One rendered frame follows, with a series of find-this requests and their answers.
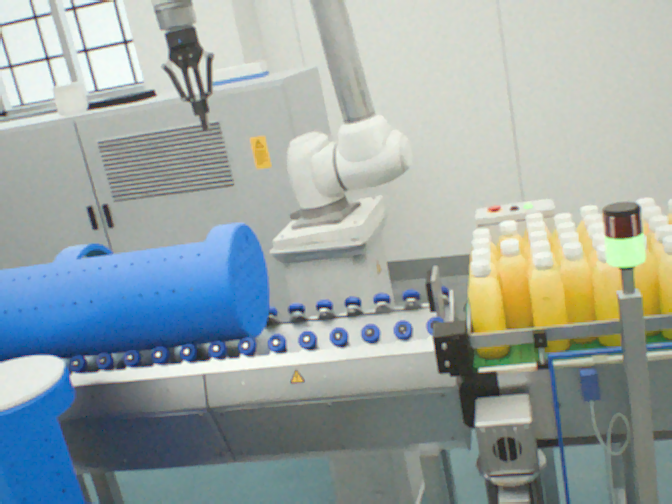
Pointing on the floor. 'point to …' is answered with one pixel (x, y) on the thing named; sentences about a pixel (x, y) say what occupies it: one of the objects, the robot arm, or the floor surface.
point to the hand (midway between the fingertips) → (202, 114)
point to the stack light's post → (638, 396)
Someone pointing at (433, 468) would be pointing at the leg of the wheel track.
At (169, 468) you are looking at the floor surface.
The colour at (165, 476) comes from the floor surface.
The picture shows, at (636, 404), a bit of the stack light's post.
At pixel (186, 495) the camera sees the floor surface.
